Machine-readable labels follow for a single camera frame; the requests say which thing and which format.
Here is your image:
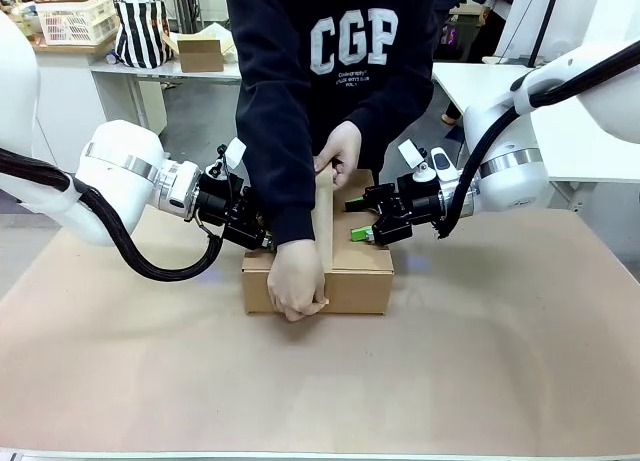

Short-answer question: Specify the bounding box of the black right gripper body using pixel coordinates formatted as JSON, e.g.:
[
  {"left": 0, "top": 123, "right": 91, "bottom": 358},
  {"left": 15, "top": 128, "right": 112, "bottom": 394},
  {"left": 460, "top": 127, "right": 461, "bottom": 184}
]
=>
[{"left": 396, "top": 179, "right": 447, "bottom": 228}]

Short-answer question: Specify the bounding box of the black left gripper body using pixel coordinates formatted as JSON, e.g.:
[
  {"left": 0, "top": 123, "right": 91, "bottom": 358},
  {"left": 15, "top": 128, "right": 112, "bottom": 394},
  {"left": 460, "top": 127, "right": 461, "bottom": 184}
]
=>
[{"left": 197, "top": 178, "right": 274, "bottom": 252}]

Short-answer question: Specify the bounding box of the brown cardboard shipping box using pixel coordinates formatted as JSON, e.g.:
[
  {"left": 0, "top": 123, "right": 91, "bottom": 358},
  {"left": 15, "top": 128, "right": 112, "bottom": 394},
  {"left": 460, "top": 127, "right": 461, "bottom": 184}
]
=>
[{"left": 241, "top": 168, "right": 396, "bottom": 316}]

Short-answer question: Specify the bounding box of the person's right forearm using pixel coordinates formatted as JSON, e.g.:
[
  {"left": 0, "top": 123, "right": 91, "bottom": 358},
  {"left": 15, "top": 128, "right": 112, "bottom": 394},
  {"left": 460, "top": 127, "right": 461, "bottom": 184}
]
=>
[{"left": 238, "top": 120, "right": 320, "bottom": 248}]

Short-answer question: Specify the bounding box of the person's left forearm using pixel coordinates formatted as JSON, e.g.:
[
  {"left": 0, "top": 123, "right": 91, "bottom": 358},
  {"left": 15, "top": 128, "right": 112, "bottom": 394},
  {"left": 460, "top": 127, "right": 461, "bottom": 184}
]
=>
[{"left": 349, "top": 80, "right": 437, "bottom": 175}]

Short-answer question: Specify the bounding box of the small open cardboard box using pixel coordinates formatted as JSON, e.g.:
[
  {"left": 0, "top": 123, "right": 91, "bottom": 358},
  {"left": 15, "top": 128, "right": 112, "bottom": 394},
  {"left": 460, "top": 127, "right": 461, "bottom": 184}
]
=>
[{"left": 162, "top": 30, "right": 226, "bottom": 74}]

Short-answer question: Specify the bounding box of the person's right hand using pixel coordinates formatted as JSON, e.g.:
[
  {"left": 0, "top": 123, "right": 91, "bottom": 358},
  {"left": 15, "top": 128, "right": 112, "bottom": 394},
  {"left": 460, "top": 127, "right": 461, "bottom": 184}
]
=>
[{"left": 266, "top": 239, "right": 327, "bottom": 323}]

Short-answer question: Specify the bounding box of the person's left hand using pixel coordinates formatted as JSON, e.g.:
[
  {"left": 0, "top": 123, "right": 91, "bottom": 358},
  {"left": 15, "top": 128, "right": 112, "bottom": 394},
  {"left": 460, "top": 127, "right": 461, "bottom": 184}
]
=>
[{"left": 313, "top": 120, "right": 363, "bottom": 191}]

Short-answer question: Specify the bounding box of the person in navy sweatshirt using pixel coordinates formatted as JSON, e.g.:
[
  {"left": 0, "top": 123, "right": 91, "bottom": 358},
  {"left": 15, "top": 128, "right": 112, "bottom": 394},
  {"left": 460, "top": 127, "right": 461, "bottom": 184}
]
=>
[{"left": 219, "top": 0, "right": 439, "bottom": 250}]

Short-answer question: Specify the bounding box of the white table with metal legs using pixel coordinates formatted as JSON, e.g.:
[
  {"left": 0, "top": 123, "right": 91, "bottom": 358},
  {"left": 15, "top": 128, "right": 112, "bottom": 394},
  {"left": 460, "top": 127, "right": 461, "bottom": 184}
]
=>
[{"left": 529, "top": 103, "right": 640, "bottom": 213}]

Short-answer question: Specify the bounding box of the black device with pink lights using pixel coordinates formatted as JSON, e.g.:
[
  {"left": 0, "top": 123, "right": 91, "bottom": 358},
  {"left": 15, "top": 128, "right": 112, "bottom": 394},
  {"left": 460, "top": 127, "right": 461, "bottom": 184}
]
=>
[{"left": 433, "top": 10, "right": 476, "bottom": 62}]

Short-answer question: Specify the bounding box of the white foam sheet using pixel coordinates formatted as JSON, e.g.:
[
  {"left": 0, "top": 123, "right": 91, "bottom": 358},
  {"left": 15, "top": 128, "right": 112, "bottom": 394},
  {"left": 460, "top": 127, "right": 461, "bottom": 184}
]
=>
[{"left": 192, "top": 22, "right": 237, "bottom": 65}]

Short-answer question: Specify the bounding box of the person in dark clothes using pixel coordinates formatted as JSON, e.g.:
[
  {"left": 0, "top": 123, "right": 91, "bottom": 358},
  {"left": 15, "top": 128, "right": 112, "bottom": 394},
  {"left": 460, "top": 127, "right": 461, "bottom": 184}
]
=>
[{"left": 467, "top": 0, "right": 521, "bottom": 62}]

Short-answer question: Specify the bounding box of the black white striped bag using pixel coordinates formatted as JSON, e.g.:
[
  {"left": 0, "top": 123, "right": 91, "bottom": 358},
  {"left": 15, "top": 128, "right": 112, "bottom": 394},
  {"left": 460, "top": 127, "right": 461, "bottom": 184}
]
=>
[{"left": 114, "top": 0, "right": 175, "bottom": 70}]

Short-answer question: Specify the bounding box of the white cabinet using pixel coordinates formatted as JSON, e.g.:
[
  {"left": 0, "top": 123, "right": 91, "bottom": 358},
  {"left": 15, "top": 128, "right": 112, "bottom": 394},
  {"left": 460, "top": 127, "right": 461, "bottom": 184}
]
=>
[{"left": 33, "top": 48, "right": 111, "bottom": 175}]

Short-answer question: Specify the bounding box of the black stand pole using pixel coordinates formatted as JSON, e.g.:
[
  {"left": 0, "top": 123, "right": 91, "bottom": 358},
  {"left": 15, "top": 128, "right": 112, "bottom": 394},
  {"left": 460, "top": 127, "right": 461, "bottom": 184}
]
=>
[{"left": 527, "top": 0, "right": 562, "bottom": 68}]

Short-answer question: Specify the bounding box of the white plastic basket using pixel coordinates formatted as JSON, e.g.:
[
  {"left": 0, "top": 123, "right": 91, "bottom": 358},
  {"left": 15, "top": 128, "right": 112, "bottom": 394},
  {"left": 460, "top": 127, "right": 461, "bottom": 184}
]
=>
[{"left": 35, "top": 0, "right": 120, "bottom": 46}]

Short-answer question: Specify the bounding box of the white board panel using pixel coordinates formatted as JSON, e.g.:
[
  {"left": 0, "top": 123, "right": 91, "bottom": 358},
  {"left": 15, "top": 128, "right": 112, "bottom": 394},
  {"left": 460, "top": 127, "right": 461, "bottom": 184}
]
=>
[{"left": 497, "top": 0, "right": 601, "bottom": 65}]

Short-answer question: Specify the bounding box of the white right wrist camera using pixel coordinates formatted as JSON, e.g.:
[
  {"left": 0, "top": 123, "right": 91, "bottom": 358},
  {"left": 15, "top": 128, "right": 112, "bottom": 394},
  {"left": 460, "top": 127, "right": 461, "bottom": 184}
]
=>
[{"left": 397, "top": 139, "right": 427, "bottom": 171}]

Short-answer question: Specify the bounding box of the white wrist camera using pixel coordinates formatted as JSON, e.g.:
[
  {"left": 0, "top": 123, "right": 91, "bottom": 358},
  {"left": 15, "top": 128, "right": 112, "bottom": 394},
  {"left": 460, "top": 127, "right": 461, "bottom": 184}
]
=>
[
  {"left": 397, "top": 139, "right": 427, "bottom": 171},
  {"left": 223, "top": 137, "right": 248, "bottom": 171}
]

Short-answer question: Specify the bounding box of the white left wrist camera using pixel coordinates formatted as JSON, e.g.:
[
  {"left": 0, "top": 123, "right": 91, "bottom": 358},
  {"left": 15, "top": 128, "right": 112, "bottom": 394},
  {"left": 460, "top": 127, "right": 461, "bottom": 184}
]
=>
[{"left": 223, "top": 137, "right": 248, "bottom": 171}]

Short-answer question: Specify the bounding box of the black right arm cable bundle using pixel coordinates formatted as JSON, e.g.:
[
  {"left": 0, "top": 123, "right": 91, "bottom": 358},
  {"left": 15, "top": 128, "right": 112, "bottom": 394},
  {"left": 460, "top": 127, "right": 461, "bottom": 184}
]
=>
[{"left": 435, "top": 39, "right": 640, "bottom": 240}]

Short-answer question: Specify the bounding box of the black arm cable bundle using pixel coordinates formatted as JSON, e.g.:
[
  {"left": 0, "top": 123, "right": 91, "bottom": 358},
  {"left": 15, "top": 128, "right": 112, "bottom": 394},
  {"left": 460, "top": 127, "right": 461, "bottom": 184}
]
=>
[
  {"left": 0, "top": 148, "right": 224, "bottom": 283},
  {"left": 435, "top": 39, "right": 640, "bottom": 240}
]

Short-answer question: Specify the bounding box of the black left arm cable bundle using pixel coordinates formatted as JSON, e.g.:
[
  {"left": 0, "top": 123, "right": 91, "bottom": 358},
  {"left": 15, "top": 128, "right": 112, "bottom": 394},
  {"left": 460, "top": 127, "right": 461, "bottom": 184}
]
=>
[{"left": 0, "top": 148, "right": 224, "bottom": 283}]

